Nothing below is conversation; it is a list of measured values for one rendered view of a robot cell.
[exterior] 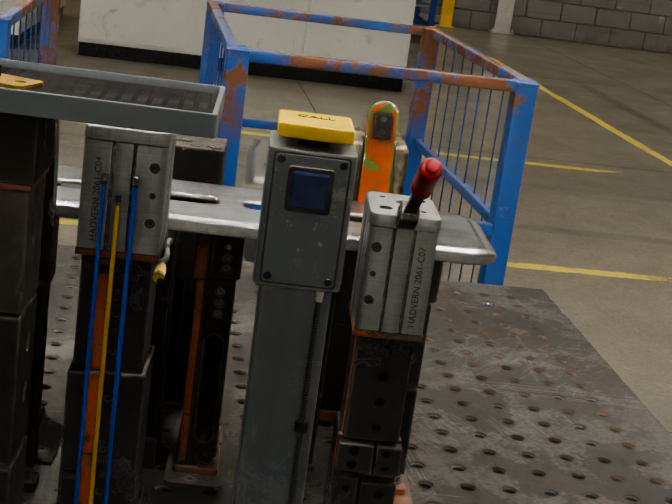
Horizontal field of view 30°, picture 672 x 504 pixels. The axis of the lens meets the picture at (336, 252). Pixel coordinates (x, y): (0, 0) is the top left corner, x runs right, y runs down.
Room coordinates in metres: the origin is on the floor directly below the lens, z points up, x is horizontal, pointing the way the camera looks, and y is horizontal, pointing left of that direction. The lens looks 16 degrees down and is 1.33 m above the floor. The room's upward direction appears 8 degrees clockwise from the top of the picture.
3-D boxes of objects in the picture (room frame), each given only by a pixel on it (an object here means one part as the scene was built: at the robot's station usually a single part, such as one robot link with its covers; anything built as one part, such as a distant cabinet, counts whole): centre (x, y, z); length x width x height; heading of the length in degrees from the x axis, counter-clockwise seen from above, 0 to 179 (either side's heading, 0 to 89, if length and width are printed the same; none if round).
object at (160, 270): (1.08, 0.15, 1.00); 0.12 x 0.01 x 0.01; 4
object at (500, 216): (3.72, 0.04, 0.47); 1.20 x 0.80 x 0.95; 10
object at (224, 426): (1.32, 0.13, 0.84); 0.17 x 0.06 x 0.29; 4
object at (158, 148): (1.14, 0.20, 0.90); 0.13 x 0.10 x 0.41; 4
